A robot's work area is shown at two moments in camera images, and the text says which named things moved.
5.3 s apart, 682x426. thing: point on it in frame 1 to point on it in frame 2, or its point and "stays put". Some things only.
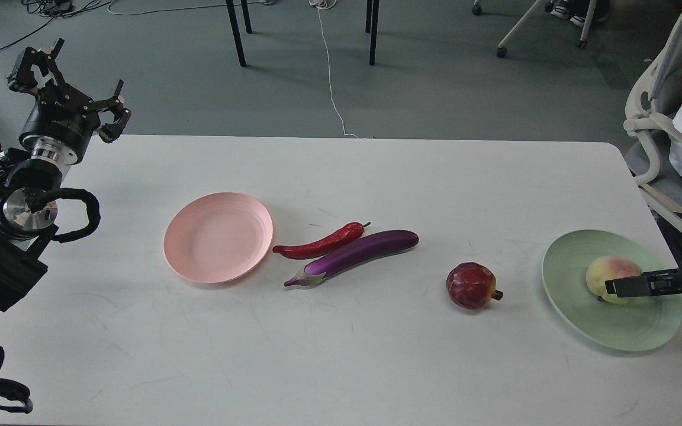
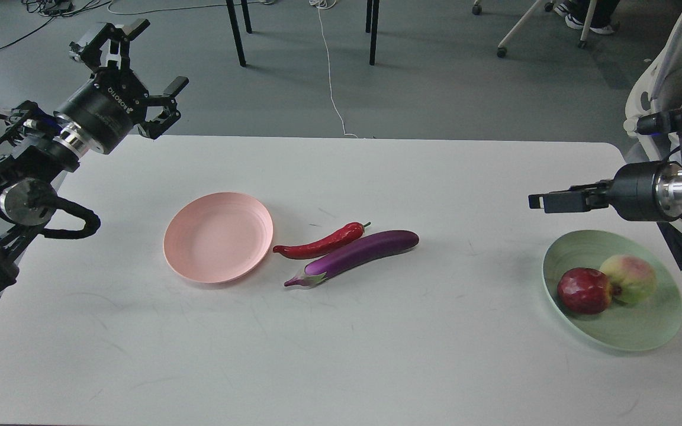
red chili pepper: x=347 y=234 stays put
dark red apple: x=471 y=286 to x=584 y=290
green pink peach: x=608 y=268 stays put
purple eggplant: x=369 y=251 stays put
